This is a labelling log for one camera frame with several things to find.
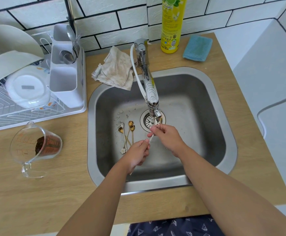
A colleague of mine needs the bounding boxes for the person's left forearm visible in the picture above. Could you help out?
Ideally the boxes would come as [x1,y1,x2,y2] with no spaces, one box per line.
[57,161,133,236]

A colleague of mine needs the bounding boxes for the long silver spoon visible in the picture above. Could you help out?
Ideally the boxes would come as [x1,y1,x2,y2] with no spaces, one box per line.
[129,132,156,175]

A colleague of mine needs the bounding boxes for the navy patterned shorts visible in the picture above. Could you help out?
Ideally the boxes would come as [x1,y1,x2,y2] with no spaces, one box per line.
[127,215,226,236]

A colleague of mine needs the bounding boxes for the white dish rack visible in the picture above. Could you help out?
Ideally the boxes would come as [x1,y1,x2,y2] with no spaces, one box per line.
[0,31,87,133]

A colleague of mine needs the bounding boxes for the white faucet hose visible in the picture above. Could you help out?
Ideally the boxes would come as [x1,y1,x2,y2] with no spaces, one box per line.
[130,44,147,101]

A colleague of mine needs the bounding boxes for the person's right forearm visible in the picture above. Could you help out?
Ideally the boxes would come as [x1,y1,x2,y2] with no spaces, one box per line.
[180,145,286,236]

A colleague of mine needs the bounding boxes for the grey wall cable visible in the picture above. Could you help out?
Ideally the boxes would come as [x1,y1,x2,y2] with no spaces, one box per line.
[257,92,286,138]

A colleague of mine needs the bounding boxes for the steel sink drain strainer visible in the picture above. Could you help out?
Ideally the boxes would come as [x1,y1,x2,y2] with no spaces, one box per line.
[140,109,166,132]

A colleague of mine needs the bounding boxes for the small silver spoon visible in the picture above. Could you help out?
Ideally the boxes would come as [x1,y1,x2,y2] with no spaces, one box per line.
[120,121,127,148]

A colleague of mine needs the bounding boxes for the beige rag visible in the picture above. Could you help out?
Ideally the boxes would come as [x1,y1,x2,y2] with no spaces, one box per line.
[91,46,134,91]

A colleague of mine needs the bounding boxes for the steel fork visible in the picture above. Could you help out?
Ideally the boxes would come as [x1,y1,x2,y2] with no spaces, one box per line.
[72,34,83,59]

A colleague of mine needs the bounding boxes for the blue sponge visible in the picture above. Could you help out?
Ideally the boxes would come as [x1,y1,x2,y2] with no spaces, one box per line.
[182,35,213,62]

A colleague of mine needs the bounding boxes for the chrome faucet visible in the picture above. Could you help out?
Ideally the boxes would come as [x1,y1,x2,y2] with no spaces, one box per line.
[134,38,163,126]

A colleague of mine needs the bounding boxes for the person's left hand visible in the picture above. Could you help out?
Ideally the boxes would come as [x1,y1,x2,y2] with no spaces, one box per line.
[119,139,151,175]

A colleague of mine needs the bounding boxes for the white cutlery holder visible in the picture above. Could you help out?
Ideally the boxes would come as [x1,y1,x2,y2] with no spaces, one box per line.
[49,24,84,109]

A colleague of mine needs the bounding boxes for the stainless steel sink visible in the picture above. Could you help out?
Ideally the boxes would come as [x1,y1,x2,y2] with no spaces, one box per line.
[87,67,238,196]

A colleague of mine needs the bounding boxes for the white floral print bowl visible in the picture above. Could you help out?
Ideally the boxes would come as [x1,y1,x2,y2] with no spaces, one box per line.
[5,66,51,109]

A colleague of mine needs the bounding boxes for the yellow dish soap bottle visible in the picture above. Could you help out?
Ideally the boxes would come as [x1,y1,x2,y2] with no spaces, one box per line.
[160,0,188,54]

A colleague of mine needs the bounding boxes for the white plate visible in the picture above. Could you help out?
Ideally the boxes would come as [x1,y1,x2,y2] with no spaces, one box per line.
[0,24,44,58]

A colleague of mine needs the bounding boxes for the person's right hand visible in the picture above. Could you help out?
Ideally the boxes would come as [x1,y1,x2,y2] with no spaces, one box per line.
[147,124,189,159]

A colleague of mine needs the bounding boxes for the brown coffee grounds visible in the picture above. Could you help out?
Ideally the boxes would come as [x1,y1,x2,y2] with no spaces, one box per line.
[35,136,61,156]

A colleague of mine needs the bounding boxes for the steel ladle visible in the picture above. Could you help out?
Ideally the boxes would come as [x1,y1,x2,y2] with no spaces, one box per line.
[59,50,75,65]

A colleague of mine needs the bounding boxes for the clear measuring jug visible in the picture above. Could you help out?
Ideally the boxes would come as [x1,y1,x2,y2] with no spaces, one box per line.
[9,121,63,179]

